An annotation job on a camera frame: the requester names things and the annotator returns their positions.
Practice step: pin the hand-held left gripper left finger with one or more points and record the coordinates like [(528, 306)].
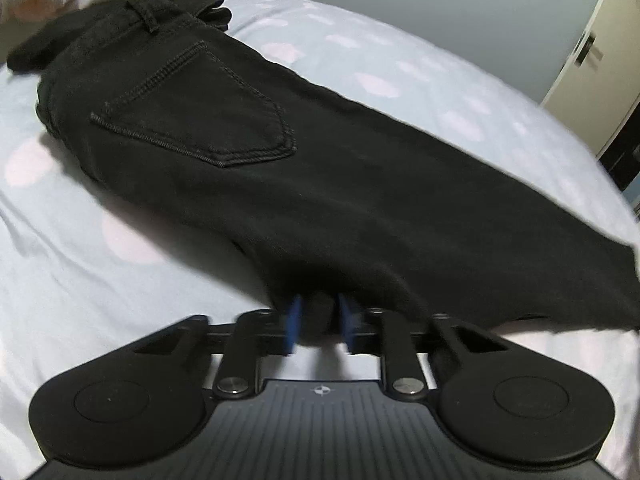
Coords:
[(294, 325)]

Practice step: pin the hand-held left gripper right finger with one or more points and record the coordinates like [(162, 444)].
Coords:
[(347, 322)]

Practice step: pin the black jeans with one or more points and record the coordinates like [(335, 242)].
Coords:
[(300, 185)]

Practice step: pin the cream door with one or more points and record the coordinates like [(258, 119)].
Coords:
[(600, 85)]

